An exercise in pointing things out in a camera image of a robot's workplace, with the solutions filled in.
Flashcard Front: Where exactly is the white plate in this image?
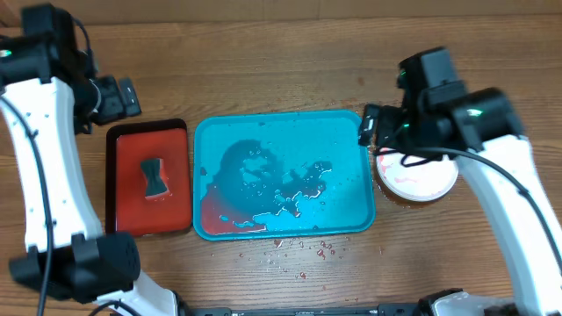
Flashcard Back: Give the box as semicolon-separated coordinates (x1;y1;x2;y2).
376;147;458;203

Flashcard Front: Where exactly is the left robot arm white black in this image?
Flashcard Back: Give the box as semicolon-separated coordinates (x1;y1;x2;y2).
1;34;185;315

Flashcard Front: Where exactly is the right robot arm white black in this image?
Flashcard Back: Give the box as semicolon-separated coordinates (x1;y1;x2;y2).
358;87;561;315

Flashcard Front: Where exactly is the red tray with black rim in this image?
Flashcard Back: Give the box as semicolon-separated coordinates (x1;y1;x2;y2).
104;118;192;237

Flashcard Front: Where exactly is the teal plastic tray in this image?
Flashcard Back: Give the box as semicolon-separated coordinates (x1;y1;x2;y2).
193;110;376;241

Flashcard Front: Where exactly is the red sponge with dark back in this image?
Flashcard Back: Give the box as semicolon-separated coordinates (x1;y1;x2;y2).
140;158;169;200

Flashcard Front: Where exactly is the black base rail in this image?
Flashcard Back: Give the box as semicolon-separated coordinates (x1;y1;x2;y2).
191;303;429;316

